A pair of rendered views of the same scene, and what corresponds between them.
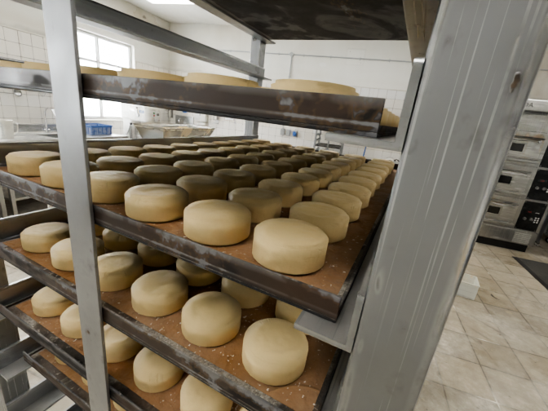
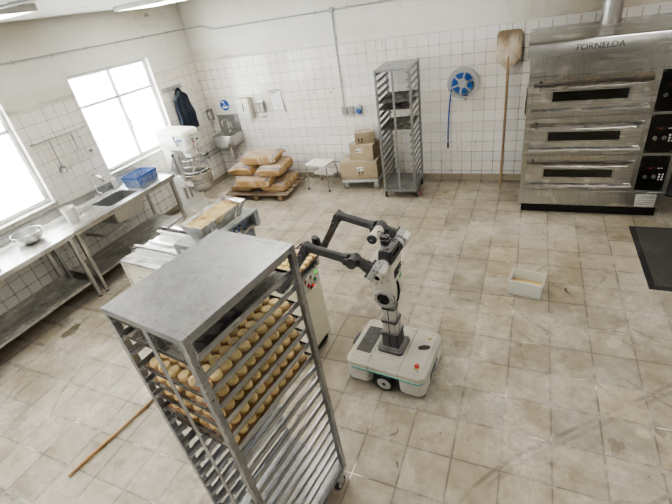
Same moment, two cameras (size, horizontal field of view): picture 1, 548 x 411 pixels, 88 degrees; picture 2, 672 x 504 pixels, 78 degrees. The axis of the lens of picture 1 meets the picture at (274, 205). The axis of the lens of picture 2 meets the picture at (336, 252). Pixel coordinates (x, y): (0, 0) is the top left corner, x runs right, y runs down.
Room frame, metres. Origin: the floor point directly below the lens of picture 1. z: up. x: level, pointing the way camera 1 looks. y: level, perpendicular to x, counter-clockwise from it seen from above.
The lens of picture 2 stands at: (-0.84, -0.82, 2.70)
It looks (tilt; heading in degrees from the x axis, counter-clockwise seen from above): 31 degrees down; 11
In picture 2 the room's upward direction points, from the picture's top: 10 degrees counter-clockwise
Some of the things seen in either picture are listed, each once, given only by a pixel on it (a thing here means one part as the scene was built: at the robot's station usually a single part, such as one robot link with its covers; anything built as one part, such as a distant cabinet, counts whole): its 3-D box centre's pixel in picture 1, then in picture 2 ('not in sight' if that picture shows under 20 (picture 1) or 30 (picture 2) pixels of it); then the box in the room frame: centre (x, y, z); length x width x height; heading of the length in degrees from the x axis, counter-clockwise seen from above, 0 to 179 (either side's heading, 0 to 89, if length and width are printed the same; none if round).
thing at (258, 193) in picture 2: not in sight; (267, 187); (5.70, 1.51, 0.06); 1.20 x 0.80 x 0.11; 76
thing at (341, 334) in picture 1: (391, 188); (262, 357); (0.40, -0.16, 1.41); 0.64 x 0.03 x 0.03; 155
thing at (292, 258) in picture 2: not in sight; (321, 377); (0.66, -0.32, 0.97); 0.03 x 0.03 x 1.70; 65
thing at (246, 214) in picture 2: not in sight; (222, 242); (2.18, 0.79, 1.01); 0.72 x 0.33 x 0.34; 158
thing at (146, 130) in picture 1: (177, 134); (214, 218); (2.18, 0.79, 1.25); 0.56 x 0.29 x 0.14; 158
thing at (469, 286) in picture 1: (458, 283); (526, 283); (2.55, -1.94, 0.08); 0.30 x 0.22 x 0.16; 64
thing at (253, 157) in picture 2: not in sight; (262, 156); (5.70, 1.46, 0.62); 0.72 x 0.42 x 0.17; 80
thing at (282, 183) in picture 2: not in sight; (280, 180); (5.63, 1.22, 0.19); 0.72 x 0.42 x 0.15; 168
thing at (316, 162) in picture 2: not in sight; (323, 173); (5.67, 0.47, 0.23); 0.45 x 0.45 x 0.46; 66
